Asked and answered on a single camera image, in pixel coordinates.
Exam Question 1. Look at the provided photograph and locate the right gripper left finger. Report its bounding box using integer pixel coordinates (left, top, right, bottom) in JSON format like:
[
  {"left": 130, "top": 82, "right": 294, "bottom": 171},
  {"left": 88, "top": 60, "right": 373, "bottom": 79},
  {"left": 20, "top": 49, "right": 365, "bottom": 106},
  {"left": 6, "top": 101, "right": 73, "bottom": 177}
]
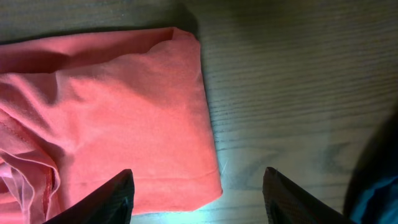
[{"left": 45, "top": 169, "right": 134, "bottom": 224}]

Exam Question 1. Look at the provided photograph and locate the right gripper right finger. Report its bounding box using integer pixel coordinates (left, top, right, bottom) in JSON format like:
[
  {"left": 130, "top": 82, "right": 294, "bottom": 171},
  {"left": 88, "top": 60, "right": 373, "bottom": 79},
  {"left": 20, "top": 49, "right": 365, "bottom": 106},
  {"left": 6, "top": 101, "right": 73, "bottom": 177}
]
[{"left": 262, "top": 167, "right": 353, "bottom": 224}]

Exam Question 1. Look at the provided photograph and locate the red printed t-shirt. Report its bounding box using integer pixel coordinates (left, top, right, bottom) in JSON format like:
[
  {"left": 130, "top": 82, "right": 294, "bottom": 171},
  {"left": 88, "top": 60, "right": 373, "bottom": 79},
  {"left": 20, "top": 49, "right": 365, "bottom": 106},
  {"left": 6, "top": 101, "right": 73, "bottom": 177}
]
[{"left": 1, "top": 27, "right": 223, "bottom": 223}]

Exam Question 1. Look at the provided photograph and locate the navy blue garment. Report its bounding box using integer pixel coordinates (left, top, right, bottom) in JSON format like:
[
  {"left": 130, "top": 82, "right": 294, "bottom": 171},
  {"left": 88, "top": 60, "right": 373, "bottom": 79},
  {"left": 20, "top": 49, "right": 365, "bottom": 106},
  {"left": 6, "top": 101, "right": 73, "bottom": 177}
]
[{"left": 343, "top": 111, "right": 397, "bottom": 223}]

